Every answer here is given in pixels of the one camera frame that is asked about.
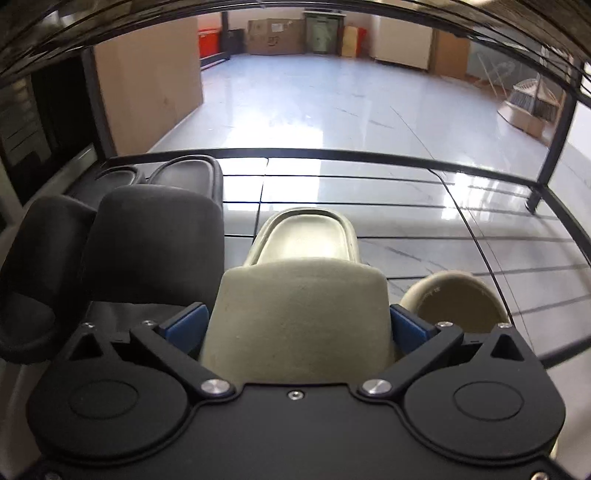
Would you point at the beige slide sandal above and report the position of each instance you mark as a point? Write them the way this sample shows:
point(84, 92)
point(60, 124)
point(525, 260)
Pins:
point(455, 300)
point(300, 314)

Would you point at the large cardboard panel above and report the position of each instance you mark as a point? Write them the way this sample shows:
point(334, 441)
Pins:
point(147, 83)

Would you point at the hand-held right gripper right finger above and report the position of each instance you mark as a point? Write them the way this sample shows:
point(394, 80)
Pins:
point(408, 330)

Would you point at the cardboard box with basket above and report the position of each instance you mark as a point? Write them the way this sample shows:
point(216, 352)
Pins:
point(531, 108)

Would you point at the black metal shoe rack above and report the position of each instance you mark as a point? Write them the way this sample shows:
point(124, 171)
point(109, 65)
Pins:
point(461, 166)

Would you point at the green bin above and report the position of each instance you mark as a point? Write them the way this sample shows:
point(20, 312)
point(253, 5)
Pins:
point(323, 33)

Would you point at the red plastic box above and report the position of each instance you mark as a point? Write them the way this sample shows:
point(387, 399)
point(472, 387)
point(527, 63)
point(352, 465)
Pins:
point(210, 44)

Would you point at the black slide sandal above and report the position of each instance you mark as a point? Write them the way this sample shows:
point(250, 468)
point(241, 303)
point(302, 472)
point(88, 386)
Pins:
point(157, 240)
point(44, 258)

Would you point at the white low cabinet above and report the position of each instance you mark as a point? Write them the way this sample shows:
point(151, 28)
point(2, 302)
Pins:
point(401, 44)

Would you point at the brown cardboard box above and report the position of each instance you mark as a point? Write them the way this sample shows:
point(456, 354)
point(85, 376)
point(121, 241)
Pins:
point(274, 37)

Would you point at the brown cardboard sheet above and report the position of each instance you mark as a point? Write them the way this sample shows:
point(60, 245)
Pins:
point(450, 54)

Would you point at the dark wooden cabinet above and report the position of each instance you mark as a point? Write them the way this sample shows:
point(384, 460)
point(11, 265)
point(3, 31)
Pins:
point(51, 124)

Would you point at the yellow packet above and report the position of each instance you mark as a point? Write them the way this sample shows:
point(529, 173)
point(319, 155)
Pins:
point(353, 41)

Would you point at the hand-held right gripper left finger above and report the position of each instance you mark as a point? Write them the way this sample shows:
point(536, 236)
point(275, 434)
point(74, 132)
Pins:
point(187, 325)

